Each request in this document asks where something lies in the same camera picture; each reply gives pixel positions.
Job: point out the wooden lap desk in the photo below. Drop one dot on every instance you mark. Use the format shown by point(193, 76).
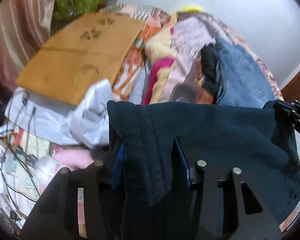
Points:
point(86, 51)

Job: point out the green storage box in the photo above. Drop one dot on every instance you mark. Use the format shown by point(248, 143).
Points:
point(71, 9)

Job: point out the printed orange bed blanket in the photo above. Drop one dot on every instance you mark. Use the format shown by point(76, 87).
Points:
point(165, 50)

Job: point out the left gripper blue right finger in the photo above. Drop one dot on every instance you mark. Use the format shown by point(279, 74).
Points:
point(181, 170)

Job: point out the folded blue denim jeans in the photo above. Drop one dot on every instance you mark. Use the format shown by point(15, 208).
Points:
point(242, 82)

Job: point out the pink striped curtain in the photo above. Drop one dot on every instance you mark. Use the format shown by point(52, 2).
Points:
point(24, 28)

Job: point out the dark navy fleece pants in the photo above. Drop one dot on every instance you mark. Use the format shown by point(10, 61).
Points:
point(244, 169)

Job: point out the black garment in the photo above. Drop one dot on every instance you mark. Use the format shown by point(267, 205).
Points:
point(211, 70)

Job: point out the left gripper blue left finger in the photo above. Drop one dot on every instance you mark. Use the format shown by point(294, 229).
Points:
point(117, 167)

